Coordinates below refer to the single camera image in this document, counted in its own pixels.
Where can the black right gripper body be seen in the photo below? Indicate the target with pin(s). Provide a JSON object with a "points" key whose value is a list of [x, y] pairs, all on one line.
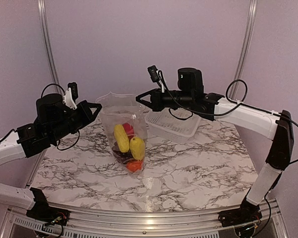
{"points": [[160, 104]]}

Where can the right aluminium frame post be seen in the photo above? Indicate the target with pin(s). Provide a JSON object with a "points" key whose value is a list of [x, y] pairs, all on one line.
{"points": [[249, 28]]}

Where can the orange fake fruit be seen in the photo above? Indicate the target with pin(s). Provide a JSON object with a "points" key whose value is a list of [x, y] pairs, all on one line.
{"points": [[135, 166]]}

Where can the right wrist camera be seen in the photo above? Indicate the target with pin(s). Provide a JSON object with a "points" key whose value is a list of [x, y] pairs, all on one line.
{"points": [[157, 77]]}

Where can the aluminium frame post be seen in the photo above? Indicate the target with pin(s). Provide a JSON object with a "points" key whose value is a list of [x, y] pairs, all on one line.
{"points": [[249, 28], [42, 10]]}

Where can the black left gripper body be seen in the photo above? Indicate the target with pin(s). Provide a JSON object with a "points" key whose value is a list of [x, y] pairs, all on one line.
{"points": [[80, 121]]}

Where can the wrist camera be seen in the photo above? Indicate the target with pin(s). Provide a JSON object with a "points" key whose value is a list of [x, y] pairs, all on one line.
{"points": [[157, 77], [70, 96]]}

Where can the aluminium front rail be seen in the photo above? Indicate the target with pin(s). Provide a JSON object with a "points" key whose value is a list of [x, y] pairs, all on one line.
{"points": [[93, 223]]}

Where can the red fake pepper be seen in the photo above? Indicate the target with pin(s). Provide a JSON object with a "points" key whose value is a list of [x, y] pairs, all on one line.
{"points": [[129, 130]]}

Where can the yellow fake lemon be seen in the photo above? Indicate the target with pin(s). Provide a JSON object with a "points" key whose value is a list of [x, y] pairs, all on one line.
{"points": [[137, 147]]}

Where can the white perforated plastic basket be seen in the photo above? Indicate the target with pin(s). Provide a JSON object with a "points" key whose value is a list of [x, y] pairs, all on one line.
{"points": [[165, 125]]}

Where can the dark red fake grapes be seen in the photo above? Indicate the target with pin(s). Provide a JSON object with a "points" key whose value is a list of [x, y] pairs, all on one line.
{"points": [[122, 158]]}

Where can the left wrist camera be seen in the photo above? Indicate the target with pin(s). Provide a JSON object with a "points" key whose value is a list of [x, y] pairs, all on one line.
{"points": [[70, 96]]}

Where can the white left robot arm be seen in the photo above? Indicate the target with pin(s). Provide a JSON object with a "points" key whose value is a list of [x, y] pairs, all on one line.
{"points": [[57, 117]]}

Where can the clear zip top bag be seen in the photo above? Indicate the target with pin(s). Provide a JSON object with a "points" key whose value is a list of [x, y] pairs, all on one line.
{"points": [[119, 109]]}

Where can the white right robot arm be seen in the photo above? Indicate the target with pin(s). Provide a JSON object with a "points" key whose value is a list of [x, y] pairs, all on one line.
{"points": [[212, 106]]}

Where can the left aluminium frame post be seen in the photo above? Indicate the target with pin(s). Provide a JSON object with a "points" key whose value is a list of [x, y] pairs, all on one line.
{"points": [[42, 10]]}

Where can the yellow fake corn cob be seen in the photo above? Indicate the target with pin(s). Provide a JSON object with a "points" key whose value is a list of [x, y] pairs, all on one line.
{"points": [[121, 138]]}

